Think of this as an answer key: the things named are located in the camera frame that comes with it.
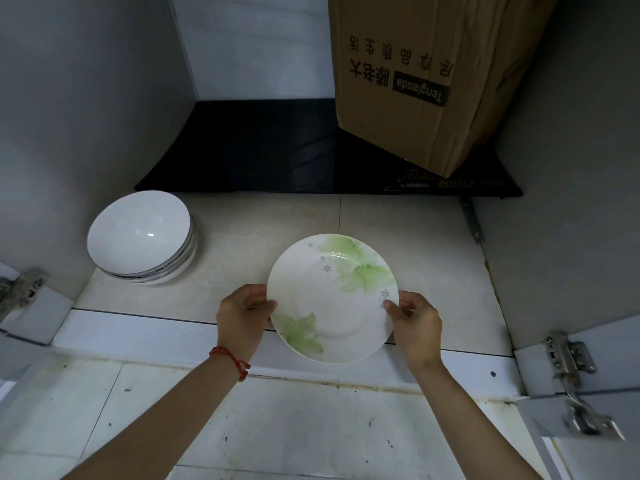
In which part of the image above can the brown cardboard box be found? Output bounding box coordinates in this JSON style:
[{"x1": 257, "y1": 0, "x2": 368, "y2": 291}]
[{"x1": 327, "y1": 0, "x2": 558, "y2": 178}]

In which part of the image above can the stack of white bowls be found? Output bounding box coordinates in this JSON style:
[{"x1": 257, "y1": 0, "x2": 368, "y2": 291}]
[{"x1": 86, "y1": 190, "x2": 199, "y2": 286}]

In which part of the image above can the person's left forearm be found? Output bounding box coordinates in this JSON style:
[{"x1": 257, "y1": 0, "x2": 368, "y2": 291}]
[{"x1": 60, "y1": 348, "x2": 249, "y2": 480}]

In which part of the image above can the small grey metal bracket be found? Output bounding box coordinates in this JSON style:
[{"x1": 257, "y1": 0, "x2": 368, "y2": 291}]
[{"x1": 460, "y1": 197, "x2": 485, "y2": 244}]

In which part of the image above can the white cabinet door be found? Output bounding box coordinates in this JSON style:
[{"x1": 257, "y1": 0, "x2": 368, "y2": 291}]
[{"x1": 512, "y1": 310, "x2": 640, "y2": 480}]

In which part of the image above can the metal cabinet hinge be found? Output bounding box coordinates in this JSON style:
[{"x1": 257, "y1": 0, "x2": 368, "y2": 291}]
[
  {"x1": 0, "y1": 267, "x2": 50, "y2": 323},
  {"x1": 544, "y1": 331, "x2": 626, "y2": 441}
]

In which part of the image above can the person's left hand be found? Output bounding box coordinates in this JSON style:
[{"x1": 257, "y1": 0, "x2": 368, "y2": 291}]
[{"x1": 215, "y1": 284, "x2": 278, "y2": 366}]

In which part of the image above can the person's right hand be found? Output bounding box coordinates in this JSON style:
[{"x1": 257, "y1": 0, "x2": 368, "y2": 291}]
[{"x1": 382, "y1": 291, "x2": 444, "y2": 373}]

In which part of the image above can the person's right forearm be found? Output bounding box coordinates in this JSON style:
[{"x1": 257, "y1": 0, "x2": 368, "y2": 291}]
[{"x1": 407, "y1": 360, "x2": 543, "y2": 480}]

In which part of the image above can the black glass panel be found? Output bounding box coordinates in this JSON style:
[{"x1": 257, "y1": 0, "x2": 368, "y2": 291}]
[{"x1": 134, "y1": 98, "x2": 524, "y2": 198}]

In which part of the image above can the white plate with green flowers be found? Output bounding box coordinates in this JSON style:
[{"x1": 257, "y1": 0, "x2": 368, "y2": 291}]
[{"x1": 266, "y1": 234, "x2": 400, "y2": 365}]

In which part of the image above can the red string bracelet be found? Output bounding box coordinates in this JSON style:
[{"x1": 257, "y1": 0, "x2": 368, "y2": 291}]
[{"x1": 209, "y1": 347, "x2": 251, "y2": 382}]

